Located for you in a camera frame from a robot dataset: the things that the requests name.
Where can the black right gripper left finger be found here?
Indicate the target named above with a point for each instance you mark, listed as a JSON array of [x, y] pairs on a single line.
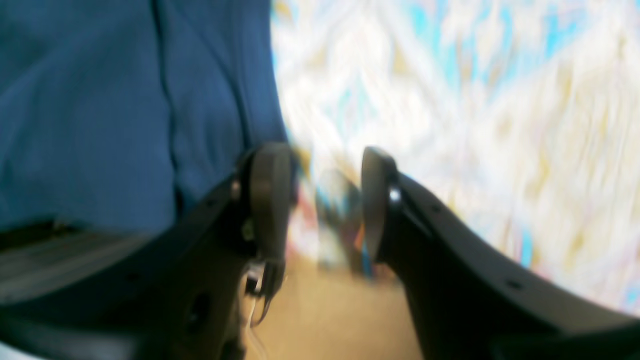
[[74, 292]]

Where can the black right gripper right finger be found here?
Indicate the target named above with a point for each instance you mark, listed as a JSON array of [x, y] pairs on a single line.
[[466, 299]]

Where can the dark blue t-shirt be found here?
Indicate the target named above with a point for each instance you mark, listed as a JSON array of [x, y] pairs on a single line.
[[125, 113]]

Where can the patterned tablecloth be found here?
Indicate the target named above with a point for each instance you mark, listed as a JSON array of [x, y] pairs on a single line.
[[522, 116]]

